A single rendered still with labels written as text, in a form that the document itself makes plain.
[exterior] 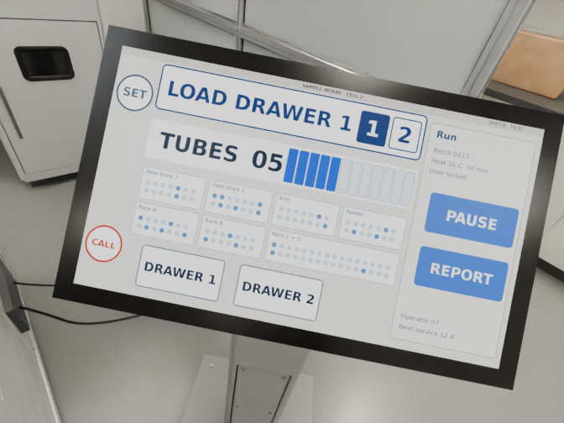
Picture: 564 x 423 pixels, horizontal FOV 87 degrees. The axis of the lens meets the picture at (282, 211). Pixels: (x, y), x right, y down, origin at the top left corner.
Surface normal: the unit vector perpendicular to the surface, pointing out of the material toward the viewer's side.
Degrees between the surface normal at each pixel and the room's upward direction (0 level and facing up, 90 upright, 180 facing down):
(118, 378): 0
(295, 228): 50
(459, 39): 90
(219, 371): 5
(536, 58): 89
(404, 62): 90
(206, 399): 5
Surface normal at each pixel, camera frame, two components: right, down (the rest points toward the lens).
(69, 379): 0.15, -0.76
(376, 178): 0.00, -0.01
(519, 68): -0.73, 0.36
